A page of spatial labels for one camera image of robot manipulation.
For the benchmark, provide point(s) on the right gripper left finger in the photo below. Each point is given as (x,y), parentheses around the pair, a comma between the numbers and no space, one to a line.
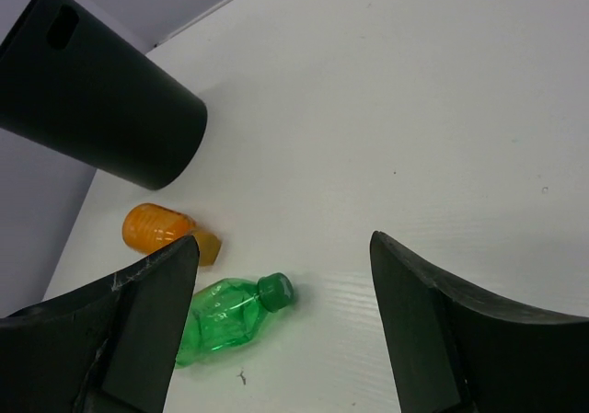
(108,346)

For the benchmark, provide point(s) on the green plastic bottle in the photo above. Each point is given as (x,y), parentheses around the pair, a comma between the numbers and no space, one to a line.
(230,313)

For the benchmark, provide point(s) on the black cylindrical bin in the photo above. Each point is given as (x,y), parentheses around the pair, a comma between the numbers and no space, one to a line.
(72,84)

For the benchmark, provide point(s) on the orange juice bottle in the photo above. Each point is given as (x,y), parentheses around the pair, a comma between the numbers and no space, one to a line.
(149,227)

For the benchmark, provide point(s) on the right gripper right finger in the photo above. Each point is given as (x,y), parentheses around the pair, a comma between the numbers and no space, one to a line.
(456,347)

